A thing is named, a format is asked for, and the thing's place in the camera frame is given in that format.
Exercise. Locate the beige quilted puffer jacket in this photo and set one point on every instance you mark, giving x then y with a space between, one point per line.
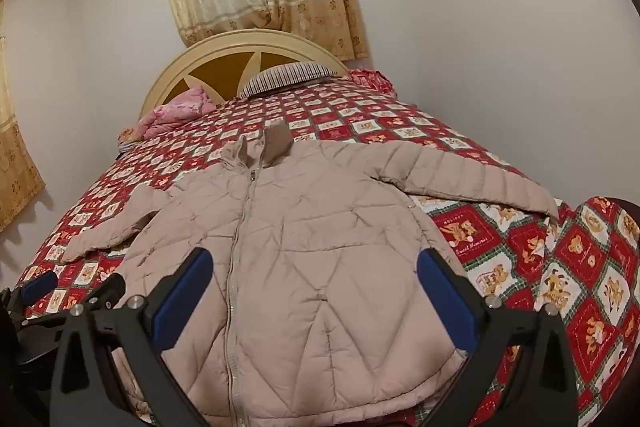
310 257

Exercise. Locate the tan patterned side curtain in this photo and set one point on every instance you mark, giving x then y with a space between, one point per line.
15 147

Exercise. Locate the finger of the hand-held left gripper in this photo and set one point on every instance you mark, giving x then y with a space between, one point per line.
109 289
40 285

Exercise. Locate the red floral quilt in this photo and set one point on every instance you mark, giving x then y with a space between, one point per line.
372 79

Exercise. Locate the red bear print bedspread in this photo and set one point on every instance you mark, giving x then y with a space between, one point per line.
575 267

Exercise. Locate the striped pillow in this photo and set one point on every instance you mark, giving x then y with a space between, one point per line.
287 77

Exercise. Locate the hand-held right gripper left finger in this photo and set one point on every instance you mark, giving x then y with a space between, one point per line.
182 302

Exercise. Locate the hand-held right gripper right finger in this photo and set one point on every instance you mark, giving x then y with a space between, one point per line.
441 302

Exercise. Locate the pink quilt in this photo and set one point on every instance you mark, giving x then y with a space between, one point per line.
175 112

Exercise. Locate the cream and brown headboard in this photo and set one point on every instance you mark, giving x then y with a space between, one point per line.
220 67

